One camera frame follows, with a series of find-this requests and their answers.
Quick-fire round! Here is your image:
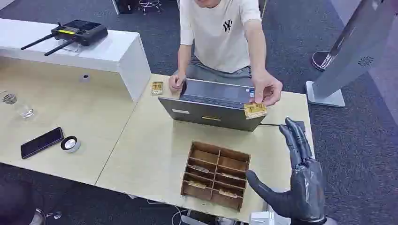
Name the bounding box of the black box on floor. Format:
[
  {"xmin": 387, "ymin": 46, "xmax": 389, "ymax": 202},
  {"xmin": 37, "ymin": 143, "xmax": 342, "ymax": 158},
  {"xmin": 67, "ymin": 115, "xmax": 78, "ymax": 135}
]
[{"xmin": 115, "ymin": 0, "xmax": 138, "ymax": 15}]

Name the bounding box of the person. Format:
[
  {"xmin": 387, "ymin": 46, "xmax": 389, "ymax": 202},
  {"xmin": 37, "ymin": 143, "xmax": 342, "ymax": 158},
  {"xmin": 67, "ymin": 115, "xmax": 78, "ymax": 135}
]
[{"xmin": 168, "ymin": 0, "xmax": 283, "ymax": 108}]

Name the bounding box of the silver kiosk screen stand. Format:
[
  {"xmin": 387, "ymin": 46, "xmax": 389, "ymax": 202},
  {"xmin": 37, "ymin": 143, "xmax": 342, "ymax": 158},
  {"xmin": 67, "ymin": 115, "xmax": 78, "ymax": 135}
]
[{"xmin": 306, "ymin": 0, "xmax": 398, "ymax": 108}]

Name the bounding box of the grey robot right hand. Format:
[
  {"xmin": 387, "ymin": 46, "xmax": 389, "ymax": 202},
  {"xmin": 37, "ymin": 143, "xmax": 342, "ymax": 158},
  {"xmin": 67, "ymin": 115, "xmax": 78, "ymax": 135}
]
[{"xmin": 245, "ymin": 117, "xmax": 327, "ymax": 224}]

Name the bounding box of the grey laptop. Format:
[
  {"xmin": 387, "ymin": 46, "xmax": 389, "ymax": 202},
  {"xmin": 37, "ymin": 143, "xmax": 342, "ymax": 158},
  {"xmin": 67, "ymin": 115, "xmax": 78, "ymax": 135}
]
[{"xmin": 158, "ymin": 78, "xmax": 268, "ymax": 132}]

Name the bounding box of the white cable under desk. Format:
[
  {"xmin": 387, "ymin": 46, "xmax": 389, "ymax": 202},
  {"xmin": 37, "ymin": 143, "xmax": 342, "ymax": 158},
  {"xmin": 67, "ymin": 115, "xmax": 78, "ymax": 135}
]
[{"xmin": 171, "ymin": 206, "xmax": 189, "ymax": 225}]

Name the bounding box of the wooden compartment box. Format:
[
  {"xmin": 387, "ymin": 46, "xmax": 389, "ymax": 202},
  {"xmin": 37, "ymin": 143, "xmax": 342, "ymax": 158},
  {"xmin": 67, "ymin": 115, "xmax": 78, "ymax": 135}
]
[{"xmin": 181, "ymin": 141, "xmax": 251, "ymax": 212}]

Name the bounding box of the black smartphone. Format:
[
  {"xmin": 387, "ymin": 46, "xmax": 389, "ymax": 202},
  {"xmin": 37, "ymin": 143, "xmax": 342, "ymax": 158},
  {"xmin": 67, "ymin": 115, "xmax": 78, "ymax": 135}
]
[{"xmin": 20, "ymin": 127, "xmax": 65, "ymax": 160}]

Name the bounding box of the white desk riser shelf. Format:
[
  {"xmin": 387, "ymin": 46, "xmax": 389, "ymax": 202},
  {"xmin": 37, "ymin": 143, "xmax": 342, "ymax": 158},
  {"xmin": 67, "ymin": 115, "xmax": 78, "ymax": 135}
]
[{"xmin": 0, "ymin": 18, "xmax": 152, "ymax": 103}]

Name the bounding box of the person's left hand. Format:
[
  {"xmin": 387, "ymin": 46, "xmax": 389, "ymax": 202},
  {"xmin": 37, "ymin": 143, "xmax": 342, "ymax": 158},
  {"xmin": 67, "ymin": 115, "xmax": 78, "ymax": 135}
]
[{"xmin": 251, "ymin": 69, "xmax": 283, "ymax": 107}]

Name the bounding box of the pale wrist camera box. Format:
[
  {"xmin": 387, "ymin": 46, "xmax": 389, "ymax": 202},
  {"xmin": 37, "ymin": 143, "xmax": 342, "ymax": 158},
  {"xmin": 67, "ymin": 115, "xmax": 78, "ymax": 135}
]
[{"xmin": 248, "ymin": 205, "xmax": 291, "ymax": 225}]

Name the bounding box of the clear plastic bottle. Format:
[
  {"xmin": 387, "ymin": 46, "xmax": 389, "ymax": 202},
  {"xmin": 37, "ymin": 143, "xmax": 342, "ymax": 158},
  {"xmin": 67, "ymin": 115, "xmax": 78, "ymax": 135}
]
[{"xmin": 1, "ymin": 92, "xmax": 35, "ymax": 120}]

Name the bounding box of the chrome stool base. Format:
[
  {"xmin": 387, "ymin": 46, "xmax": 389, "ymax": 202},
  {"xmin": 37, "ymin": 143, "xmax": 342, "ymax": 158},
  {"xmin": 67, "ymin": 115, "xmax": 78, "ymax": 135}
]
[{"xmin": 138, "ymin": 0, "xmax": 162, "ymax": 15}]

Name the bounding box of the black remote controller with antennas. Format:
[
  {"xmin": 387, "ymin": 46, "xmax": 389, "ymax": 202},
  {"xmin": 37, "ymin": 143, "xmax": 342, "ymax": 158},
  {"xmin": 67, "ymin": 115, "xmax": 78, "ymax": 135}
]
[{"xmin": 20, "ymin": 19, "xmax": 109, "ymax": 57}]

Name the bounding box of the dark rounded object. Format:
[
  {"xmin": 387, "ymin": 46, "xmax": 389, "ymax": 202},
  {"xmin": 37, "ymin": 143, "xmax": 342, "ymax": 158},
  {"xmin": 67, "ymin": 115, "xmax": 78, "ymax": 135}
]
[{"xmin": 0, "ymin": 180, "xmax": 47, "ymax": 225}]

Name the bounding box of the black round stand base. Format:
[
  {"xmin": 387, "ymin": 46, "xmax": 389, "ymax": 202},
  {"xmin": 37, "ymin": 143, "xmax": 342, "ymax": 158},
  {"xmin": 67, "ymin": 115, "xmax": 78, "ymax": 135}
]
[{"xmin": 312, "ymin": 50, "xmax": 334, "ymax": 72}]

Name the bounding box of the person's right hand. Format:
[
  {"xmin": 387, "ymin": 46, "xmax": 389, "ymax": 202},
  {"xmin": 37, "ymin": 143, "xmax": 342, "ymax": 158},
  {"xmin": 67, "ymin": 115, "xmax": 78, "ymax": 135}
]
[{"xmin": 168, "ymin": 73, "xmax": 187, "ymax": 93}]

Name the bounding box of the stack of yellow cards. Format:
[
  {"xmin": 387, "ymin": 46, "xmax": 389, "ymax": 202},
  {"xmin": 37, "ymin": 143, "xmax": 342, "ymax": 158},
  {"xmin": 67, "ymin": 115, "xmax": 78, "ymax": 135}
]
[{"xmin": 151, "ymin": 81, "xmax": 164, "ymax": 96}]

